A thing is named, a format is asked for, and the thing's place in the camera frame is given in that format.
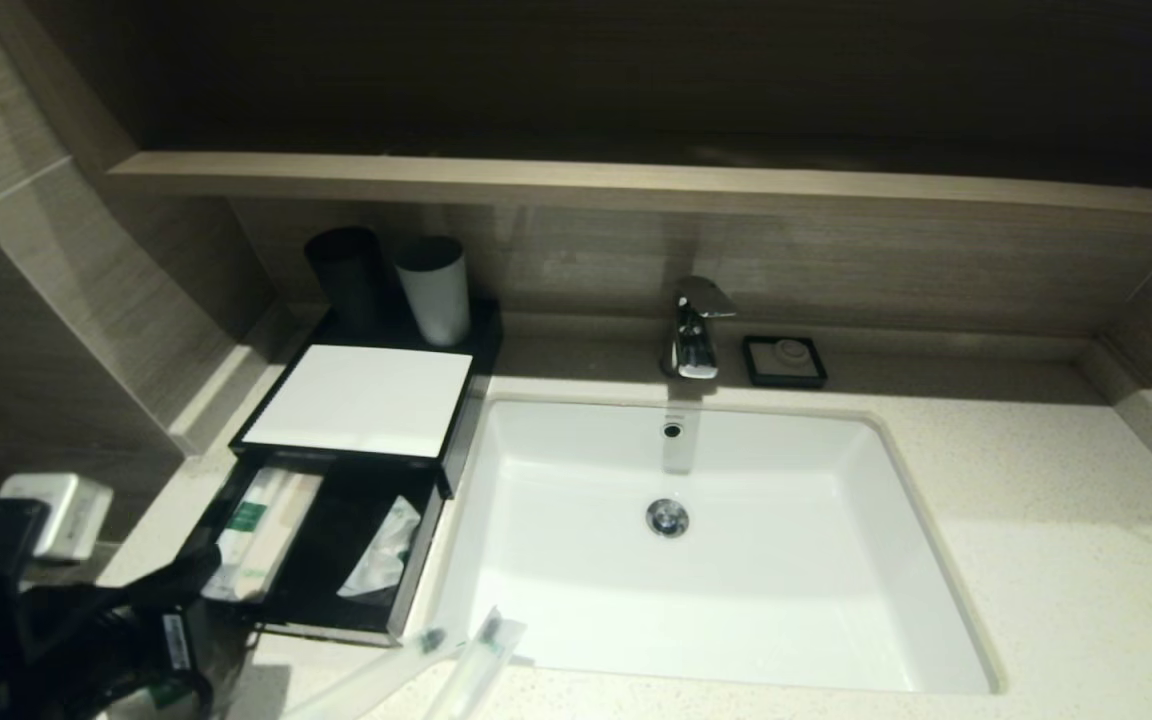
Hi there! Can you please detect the black compartment tray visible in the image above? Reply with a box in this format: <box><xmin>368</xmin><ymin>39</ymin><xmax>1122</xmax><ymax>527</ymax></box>
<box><xmin>176</xmin><ymin>448</ymin><xmax>444</xmax><ymax>647</ymax></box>

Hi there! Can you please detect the long clear toothbrush packet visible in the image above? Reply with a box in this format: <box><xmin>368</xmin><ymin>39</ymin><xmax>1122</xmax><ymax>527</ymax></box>
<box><xmin>421</xmin><ymin>610</ymin><xmax>527</xmax><ymax>720</ymax></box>
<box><xmin>281</xmin><ymin>625</ymin><xmax>459</xmax><ymax>720</ymax></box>

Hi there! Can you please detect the white plate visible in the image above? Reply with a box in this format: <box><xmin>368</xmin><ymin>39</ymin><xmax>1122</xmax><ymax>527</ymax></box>
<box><xmin>242</xmin><ymin>345</ymin><xmax>475</xmax><ymax>459</ymax></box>

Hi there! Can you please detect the black amenity drawer box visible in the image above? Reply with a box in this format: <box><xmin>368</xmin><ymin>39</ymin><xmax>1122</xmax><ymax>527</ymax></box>
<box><xmin>229</xmin><ymin>300</ymin><xmax>504</xmax><ymax>501</ymax></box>

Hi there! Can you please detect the beige comb packet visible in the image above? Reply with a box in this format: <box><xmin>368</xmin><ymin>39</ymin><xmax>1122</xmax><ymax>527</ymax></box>
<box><xmin>236</xmin><ymin>470</ymin><xmax>325</xmax><ymax>603</ymax></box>

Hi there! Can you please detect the crumpled white translucent packet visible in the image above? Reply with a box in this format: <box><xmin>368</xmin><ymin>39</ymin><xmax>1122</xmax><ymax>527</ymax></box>
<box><xmin>338</xmin><ymin>496</ymin><xmax>423</xmax><ymax>601</ymax></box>

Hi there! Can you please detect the black cup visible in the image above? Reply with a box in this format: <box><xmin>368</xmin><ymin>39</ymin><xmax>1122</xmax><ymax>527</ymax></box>
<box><xmin>304</xmin><ymin>226</ymin><xmax>389</xmax><ymax>337</ymax></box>

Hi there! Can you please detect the white cup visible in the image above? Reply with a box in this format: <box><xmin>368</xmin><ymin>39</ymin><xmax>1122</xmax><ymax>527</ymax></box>
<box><xmin>394</xmin><ymin>236</ymin><xmax>472</xmax><ymax>348</ymax></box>

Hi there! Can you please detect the chrome sink drain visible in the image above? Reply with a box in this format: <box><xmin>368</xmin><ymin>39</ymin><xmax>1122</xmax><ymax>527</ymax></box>
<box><xmin>646</xmin><ymin>498</ymin><xmax>690</xmax><ymax>539</ymax></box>

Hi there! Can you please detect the chrome faucet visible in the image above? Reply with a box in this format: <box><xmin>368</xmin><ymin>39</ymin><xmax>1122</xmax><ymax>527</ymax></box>
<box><xmin>661</xmin><ymin>277</ymin><xmax>737</xmax><ymax>381</ymax></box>

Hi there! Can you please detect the white ceramic sink basin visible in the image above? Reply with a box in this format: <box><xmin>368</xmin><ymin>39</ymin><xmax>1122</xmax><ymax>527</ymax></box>
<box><xmin>433</xmin><ymin>397</ymin><xmax>1003</xmax><ymax>696</ymax></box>

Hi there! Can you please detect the black square soap dish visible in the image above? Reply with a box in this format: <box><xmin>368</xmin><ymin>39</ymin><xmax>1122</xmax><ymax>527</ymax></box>
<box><xmin>742</xmin><ymin>335</ymin><xmax>828</xmax><ymax>390</ymax></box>

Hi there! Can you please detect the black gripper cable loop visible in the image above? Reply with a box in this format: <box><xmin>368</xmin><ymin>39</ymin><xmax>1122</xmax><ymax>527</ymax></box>
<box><xmin>151</xmin><ymin>660</ymin><xmax>218</xmax><ymax>720</ymax></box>

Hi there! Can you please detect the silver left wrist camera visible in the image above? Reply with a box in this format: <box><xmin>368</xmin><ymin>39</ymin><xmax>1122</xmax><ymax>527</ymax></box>
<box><xmin>0</xmin><ymin>473</ymin><xmax>114</xmax><ymax>563</ymax></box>

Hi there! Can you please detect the long wooden wall shelf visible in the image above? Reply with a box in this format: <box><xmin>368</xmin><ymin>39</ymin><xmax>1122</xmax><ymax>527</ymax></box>
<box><xmin>108</xmin><ymin>152</ymin><xmax>1152</xmax><ymax>223</ymax></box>

